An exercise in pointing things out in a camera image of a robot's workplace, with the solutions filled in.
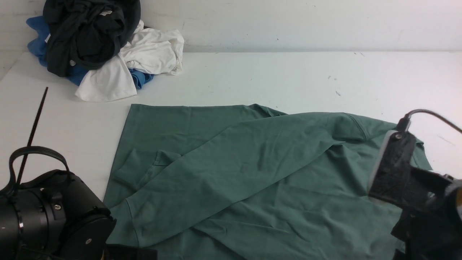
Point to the green long-sleeve top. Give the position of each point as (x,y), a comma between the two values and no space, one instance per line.
(249,183)

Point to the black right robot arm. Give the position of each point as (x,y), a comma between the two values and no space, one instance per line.
(430,223)

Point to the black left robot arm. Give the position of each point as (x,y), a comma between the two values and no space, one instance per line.
(55,216)

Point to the white crumpled garment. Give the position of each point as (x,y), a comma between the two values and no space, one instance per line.
(147,53)

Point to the blue crumpled garment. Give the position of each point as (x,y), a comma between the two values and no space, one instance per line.
(76,73)

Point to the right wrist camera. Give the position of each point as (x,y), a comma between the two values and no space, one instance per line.
(391,171)

